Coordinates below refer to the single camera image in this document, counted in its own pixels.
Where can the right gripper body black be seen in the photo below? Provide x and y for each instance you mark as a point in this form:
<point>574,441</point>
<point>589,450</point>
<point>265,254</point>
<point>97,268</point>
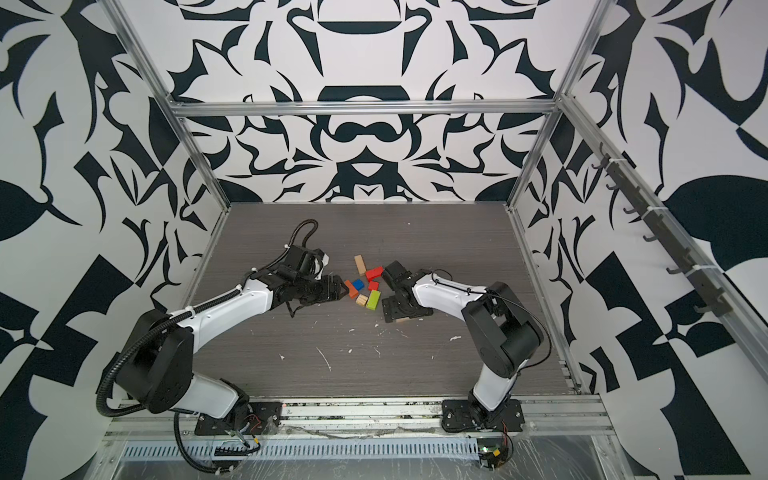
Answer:
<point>398,310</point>

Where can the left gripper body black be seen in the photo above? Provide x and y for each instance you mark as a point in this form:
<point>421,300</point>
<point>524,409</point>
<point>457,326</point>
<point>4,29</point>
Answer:
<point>311,290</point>

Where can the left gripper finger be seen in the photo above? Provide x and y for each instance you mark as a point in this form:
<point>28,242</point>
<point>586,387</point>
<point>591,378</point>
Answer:
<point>332,296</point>
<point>335,282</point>

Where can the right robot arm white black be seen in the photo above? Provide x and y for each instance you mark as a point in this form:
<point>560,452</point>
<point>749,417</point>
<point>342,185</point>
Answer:
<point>505,335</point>

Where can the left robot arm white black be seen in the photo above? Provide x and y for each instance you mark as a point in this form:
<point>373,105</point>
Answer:
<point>154,370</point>

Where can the orange wood block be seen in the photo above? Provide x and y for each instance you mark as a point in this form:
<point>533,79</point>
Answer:
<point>352,290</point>

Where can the lime green wood block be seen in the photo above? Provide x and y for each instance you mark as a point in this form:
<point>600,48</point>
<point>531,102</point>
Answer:
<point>373,300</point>

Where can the red arch wood block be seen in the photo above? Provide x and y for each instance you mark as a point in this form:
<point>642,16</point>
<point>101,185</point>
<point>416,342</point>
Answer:
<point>374,273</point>

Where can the small green circuit board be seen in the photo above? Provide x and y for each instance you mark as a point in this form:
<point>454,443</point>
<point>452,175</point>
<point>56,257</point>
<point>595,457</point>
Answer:
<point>494,452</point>

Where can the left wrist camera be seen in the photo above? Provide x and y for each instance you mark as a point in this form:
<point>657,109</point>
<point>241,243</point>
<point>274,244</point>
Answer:
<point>314,263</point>

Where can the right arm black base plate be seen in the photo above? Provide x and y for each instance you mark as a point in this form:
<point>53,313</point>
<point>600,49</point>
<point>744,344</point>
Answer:
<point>470,416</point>

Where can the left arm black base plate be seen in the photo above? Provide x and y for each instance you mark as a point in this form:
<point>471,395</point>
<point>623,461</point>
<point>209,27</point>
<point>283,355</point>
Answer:
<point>256,418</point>

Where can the white slotted cable duct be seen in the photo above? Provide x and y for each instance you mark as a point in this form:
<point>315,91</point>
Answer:
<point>339,449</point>

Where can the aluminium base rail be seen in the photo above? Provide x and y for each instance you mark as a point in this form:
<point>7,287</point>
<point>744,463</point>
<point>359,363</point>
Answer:
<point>541,415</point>

